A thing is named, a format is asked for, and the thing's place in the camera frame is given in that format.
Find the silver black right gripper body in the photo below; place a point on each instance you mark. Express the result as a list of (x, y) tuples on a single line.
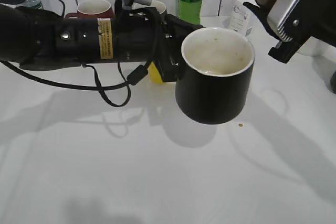
[(295, 21)]

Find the yellow paper cup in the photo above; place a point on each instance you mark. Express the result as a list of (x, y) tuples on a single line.
[(154, 74)]

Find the black ceramic mug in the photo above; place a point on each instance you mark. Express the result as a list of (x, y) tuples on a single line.
[(215, 75)]

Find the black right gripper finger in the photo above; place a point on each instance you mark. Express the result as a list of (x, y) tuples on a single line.
[(262, 17)]

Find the white ceramic mug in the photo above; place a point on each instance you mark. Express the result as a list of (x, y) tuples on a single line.
[(314, 48)]

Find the dark object at right edge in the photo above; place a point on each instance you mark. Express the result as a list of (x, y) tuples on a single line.
[(333, 83)]

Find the red ceramic mug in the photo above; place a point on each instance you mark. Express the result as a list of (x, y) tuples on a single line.
[(93, 9)]

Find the dark grey ceramic mug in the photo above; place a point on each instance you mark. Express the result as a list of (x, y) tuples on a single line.
[(160, 7)]

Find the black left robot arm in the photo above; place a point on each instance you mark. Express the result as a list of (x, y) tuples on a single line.
[(40, 40)]

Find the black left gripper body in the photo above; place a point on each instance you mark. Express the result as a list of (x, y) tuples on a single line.
[(175, 31)]

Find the white plastic bottle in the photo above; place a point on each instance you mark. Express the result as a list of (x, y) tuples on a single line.
[(241, 18)]

